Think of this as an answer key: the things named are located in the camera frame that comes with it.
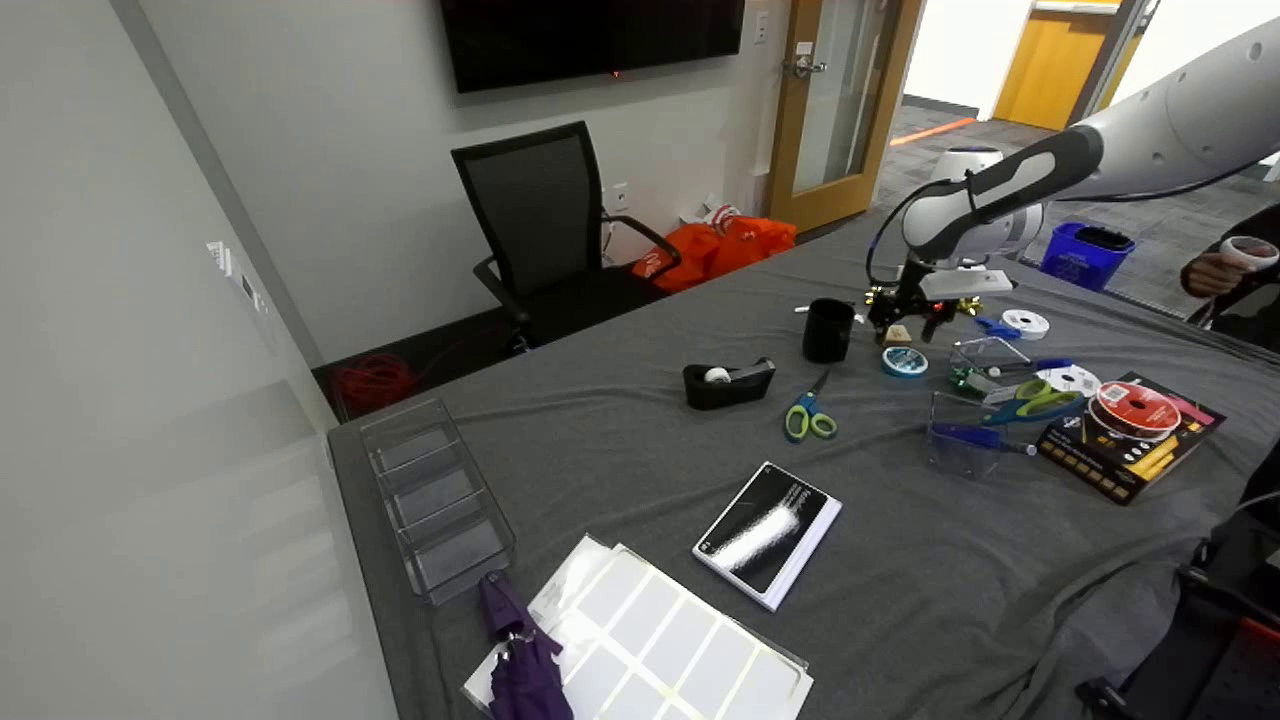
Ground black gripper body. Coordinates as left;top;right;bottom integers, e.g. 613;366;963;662
868;258;969;335

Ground clear plastic container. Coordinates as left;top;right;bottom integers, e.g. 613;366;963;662
926;385;1058;488
950;333;1071;407

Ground white ribbon spool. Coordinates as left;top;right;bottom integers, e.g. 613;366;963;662
1035;361;1106;401
995;306;1054;345

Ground black tape dispenser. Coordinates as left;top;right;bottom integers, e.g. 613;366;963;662
679;357;782;414

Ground orange ribbon spool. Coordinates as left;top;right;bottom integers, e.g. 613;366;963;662
1084;379;1190;444

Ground black mug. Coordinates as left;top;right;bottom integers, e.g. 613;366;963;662
801;298;855;368

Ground blue plastic bin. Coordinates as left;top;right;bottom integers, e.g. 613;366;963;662
1035;222;1138;293

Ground orange plastic bag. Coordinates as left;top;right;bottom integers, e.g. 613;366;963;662
632;214;801;298

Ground wooden door with glass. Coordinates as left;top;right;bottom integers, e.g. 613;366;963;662
766;0;928;236

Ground black printed flat box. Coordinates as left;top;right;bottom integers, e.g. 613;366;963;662
1035;374;1230;508

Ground black notebook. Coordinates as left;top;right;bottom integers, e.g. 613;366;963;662
688;456;848;615

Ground yellow flat item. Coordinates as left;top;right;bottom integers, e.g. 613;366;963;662
1117;433;1192;488

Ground yellow wooden door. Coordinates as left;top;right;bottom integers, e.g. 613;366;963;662
993;0;1138;136

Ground brown and white roll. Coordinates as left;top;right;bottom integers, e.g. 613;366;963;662
1176;232;1280;306

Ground grey table cloth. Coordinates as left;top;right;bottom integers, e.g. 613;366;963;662
323;216;1280;720

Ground black mesh office chair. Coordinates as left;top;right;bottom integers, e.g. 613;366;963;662
449;115;684;352

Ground clear plastic organizer tray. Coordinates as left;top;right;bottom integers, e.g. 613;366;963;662
356;396;518;606

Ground purple cloth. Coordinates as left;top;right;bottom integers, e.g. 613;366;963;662
476;571;576;720

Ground green blue handled scissors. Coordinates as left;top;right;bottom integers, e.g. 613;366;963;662
782;374;842;447

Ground black wall television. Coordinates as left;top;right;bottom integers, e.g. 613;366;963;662
436;0;752;95

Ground white wall thermostat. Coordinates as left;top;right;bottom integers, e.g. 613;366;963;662
206;236;262;314

